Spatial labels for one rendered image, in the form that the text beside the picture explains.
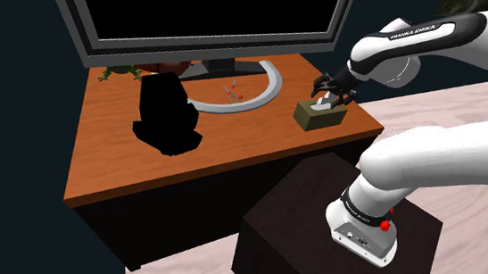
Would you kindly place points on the small green potted plant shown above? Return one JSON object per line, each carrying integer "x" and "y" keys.
{"x": 118, "y": 70}

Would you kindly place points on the olive tissue box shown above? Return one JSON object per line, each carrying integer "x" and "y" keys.
{"x": 317, "y": 117}

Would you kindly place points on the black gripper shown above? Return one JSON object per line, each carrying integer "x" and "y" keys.
{"x": 342, "y": 80}

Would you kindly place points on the wooden desk with dark base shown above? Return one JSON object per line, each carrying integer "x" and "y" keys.
{"x": 243, "y": 141}

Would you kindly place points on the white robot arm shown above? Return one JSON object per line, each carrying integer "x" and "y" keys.
{"x": 443, "y": 156}

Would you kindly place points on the dark robot stand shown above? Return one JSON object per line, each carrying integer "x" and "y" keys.
{"x": 302, "y": 228}

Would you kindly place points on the small orange and grey figure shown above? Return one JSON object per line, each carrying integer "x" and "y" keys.
{"x": 233, "y": 94}

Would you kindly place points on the black blocky object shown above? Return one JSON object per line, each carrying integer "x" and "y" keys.
{"x": 167, "y": 113}

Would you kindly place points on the reddish brown bowl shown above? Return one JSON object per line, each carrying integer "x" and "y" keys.
{"x": 166, "y": 66}

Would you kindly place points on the grey monitor with curved foot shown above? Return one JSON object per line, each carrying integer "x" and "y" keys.
{"x": 202, "y": 6}

